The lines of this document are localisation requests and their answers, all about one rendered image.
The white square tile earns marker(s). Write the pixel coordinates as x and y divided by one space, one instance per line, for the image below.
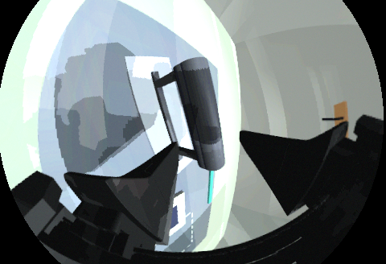
178 213

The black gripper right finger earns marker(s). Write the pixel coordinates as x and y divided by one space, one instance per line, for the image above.
290 166

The teal flat trowel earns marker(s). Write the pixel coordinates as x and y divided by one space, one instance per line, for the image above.
210 187

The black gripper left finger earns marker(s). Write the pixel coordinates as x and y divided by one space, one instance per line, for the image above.
145 194

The grey rectangular mat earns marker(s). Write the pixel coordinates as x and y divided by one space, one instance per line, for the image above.
88 118

